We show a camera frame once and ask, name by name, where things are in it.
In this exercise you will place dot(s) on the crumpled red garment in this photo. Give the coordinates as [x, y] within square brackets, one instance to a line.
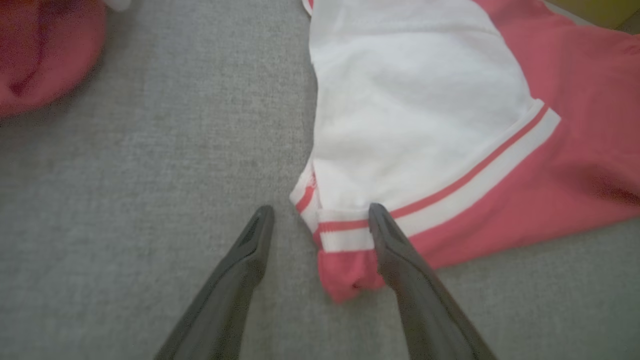
[45, 55]

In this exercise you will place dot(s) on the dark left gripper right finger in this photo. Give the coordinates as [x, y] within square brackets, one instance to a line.
[420, 300]

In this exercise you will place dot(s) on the grey fabric sofa seat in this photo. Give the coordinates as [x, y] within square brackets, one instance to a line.
[150, 150]

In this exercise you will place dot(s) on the yellow cushion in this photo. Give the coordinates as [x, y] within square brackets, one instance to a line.
[600, 10]

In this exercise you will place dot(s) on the red white striped garment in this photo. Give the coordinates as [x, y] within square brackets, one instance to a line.
[415, 100]

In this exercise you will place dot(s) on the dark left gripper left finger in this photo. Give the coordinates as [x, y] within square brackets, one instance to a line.
[230, 290]

